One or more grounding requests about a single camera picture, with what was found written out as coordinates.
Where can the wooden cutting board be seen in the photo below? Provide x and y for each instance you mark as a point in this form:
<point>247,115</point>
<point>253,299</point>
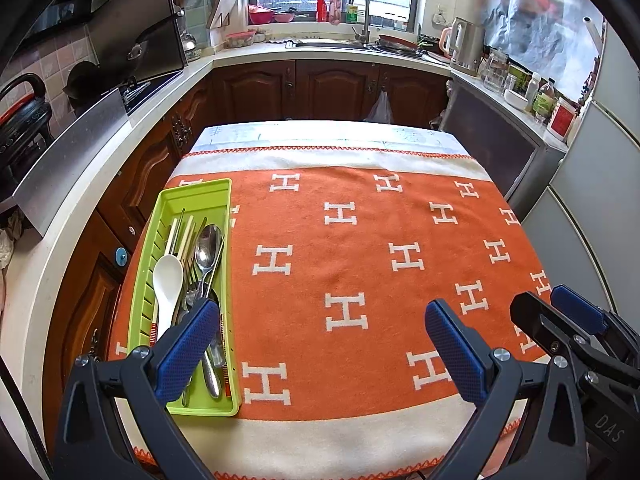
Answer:
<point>227,5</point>

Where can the white plastic bag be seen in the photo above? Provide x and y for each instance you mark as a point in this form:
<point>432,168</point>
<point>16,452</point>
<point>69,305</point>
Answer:
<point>378,110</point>

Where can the green dish soap bottle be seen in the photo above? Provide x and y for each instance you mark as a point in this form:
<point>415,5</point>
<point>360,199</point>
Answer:
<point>352,14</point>

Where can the white ceramic spoon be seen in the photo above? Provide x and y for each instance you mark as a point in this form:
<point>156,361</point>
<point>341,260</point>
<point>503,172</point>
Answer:
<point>167,275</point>

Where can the steel range hood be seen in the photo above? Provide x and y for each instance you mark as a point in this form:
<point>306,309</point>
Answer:
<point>140,35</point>

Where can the pan beside sink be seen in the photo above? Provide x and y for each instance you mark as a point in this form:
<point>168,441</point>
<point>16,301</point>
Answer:
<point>400,45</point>

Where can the black wok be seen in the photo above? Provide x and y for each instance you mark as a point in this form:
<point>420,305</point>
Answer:
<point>82,82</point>

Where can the pink bowl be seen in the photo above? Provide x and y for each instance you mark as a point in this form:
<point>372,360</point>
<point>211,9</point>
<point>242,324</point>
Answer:
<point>284,16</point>

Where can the pink bottle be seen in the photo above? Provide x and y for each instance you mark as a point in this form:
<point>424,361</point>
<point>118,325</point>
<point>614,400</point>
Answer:
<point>335,7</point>

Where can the glass jar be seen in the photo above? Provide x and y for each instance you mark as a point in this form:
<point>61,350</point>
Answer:
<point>495,70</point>

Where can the light blue tablecloth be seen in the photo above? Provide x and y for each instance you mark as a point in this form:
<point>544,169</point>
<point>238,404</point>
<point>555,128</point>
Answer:
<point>300,135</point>

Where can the white bowl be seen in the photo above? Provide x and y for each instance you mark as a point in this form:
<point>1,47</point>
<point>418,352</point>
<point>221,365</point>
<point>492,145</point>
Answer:
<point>516,100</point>

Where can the gas stove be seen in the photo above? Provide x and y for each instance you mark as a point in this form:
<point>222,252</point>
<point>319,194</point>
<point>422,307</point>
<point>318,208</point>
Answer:
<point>150,90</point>

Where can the green label bottle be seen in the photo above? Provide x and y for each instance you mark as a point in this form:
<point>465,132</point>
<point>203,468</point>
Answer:
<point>543,102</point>

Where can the grey refrigerator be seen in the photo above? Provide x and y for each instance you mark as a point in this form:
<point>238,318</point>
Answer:
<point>600,185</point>

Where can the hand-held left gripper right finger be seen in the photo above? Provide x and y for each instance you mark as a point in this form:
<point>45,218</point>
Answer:
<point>455,355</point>

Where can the orange patterned blanket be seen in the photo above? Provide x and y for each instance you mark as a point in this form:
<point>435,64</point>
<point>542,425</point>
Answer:
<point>320,260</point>

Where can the clear plastic sheet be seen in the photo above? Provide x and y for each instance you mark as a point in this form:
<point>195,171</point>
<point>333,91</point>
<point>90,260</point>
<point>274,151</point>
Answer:
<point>540,20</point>

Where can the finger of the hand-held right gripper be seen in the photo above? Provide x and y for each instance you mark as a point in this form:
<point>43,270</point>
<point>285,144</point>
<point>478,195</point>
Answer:
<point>540,320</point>
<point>580,307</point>

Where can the white rag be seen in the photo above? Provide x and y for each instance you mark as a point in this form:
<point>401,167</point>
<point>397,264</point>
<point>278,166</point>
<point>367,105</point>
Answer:
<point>11,245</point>

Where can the red spray bottle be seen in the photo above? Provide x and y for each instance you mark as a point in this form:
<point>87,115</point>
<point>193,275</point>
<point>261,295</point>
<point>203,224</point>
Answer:
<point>321,7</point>

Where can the red bowl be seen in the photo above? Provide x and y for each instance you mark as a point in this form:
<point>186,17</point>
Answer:
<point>261,15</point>

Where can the large metal spoon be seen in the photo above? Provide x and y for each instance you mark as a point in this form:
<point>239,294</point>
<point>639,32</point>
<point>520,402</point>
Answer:
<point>209,247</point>

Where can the steel electric kettle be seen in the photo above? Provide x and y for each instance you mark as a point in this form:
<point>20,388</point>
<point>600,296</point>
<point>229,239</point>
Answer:
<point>467,45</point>

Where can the wall socket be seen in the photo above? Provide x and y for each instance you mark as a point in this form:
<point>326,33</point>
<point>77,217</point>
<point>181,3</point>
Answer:
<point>440,16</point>

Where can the steel kitchen faucet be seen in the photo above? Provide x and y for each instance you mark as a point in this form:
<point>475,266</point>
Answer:
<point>366,15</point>

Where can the metal teapot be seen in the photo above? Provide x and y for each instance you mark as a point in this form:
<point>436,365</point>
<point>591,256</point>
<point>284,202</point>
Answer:
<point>190,47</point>

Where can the white bottle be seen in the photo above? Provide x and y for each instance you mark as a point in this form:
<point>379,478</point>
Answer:
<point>532,90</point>

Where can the silver cabinet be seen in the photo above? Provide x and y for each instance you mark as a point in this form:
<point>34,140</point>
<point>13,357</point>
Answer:
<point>500,145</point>

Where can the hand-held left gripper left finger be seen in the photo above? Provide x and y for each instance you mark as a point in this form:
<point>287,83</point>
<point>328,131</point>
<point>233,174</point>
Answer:
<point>187,350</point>

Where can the white kitchen countertop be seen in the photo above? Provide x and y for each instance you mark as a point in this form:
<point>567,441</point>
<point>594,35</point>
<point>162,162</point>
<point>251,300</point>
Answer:
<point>235,55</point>

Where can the steel sink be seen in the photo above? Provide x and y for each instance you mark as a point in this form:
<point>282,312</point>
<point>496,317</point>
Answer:
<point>330,44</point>

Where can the small food basket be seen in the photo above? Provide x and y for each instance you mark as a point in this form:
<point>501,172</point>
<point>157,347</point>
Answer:
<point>241,40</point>

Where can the steel splash guard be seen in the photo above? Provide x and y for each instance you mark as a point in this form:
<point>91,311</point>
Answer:
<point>75,160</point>

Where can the green plastic utensil tray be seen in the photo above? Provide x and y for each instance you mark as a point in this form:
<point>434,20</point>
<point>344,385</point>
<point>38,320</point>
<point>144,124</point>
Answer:
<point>200,200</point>

